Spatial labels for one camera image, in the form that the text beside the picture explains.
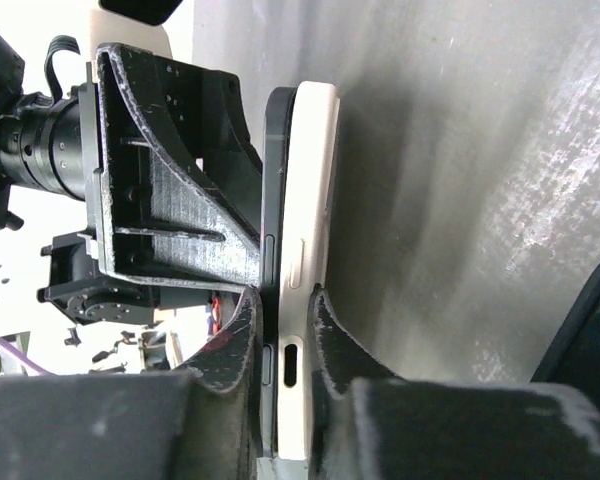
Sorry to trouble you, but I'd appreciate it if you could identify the black smartphone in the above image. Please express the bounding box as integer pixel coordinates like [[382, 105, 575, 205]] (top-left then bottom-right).
[[260, 87, 296, 458]]

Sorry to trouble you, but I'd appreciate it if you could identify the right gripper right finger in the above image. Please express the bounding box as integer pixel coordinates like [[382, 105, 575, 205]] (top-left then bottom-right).
[[307, 286, 600, 479]]

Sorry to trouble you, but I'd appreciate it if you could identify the beige phone case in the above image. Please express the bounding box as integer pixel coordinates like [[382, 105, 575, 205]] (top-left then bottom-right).
[[277, 81, 340, 461]]

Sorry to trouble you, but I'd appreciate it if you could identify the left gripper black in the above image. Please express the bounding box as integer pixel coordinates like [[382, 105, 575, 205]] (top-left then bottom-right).
[[78, 43, 263, 291]]

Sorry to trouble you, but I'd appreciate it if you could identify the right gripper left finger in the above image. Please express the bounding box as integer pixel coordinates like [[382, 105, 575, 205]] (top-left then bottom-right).
[[0, 288, 262, 479]]

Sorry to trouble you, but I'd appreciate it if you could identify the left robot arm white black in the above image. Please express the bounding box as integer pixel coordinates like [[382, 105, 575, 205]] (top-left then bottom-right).
[[0, 36, 262, 325]]

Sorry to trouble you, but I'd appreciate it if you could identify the blue smartphone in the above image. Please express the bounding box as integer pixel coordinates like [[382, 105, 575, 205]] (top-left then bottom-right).
[[529, 248, 600, 396]]

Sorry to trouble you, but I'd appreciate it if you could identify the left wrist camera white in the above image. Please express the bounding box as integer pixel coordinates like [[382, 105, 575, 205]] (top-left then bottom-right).
[[78, 1, 182, 82]]

